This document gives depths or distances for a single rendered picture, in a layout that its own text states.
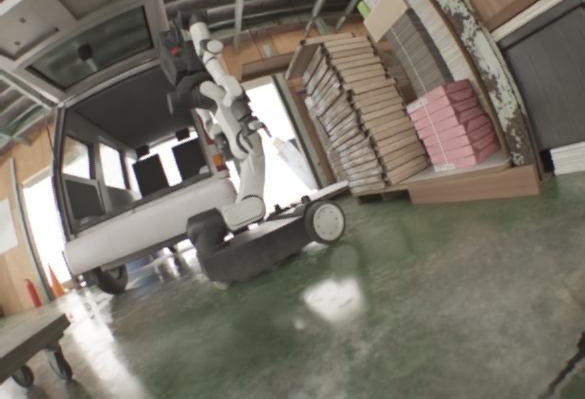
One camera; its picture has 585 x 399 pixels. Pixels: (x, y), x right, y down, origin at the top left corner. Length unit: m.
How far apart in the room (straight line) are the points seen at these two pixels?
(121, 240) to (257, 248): 1.05
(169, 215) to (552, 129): 1.94
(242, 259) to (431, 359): 0.84
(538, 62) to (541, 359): 0.83
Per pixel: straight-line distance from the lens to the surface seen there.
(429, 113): 1.28
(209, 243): 1.18
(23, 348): 0.80
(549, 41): 0.97
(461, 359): 0.41
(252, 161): 1.26
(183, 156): 3.77
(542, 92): 0.99
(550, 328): 0.43
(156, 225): 1.73
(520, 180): 0.91
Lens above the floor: 0.31
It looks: 1 degrees up
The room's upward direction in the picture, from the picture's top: 22 degrees counter-clockwise
